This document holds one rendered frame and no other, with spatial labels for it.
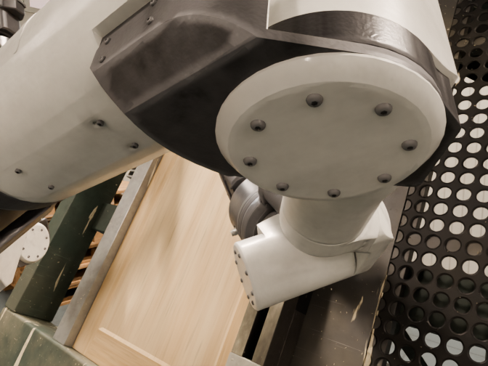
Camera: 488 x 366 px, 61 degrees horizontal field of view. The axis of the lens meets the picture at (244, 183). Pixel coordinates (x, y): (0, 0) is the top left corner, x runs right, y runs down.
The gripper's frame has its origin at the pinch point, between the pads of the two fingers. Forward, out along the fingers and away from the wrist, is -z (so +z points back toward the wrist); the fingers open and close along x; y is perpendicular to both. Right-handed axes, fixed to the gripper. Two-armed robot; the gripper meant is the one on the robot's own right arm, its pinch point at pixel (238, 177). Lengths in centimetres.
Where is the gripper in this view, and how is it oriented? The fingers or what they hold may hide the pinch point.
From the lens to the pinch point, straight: 60.4
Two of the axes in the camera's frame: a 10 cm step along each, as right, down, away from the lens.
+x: -3.3, -8.4, -4.2
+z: 2.9, 3.3, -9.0
